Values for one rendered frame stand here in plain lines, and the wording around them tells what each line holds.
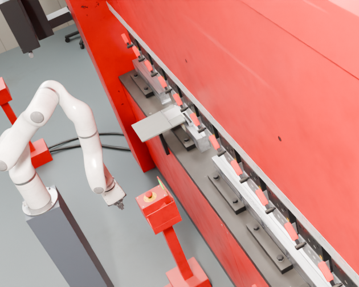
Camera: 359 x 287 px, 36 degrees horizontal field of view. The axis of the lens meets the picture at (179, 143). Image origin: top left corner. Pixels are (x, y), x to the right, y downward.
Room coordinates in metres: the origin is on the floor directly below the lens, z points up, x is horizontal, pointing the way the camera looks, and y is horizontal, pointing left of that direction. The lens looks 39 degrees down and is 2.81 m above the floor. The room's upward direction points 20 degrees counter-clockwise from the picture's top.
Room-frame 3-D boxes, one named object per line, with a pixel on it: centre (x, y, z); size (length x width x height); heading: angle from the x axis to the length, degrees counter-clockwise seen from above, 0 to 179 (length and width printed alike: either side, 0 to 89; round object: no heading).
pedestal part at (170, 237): (2.15, 0.22, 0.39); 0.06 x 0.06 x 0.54; 13
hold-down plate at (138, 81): (3.11, 0.10, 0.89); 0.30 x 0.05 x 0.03; 11
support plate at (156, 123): (2.50, 0.07, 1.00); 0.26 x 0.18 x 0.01; 101
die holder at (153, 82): (3.07, 0.04, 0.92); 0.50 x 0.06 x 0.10; 11
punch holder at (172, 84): (2.36, -0.10, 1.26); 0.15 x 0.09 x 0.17; 11
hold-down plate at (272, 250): (1.53, -0.21, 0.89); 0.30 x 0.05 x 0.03; 11
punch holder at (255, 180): (1.57, -0.26, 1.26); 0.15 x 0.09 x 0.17; 11
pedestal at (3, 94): (3.96, 1.21, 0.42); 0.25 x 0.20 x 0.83; 101
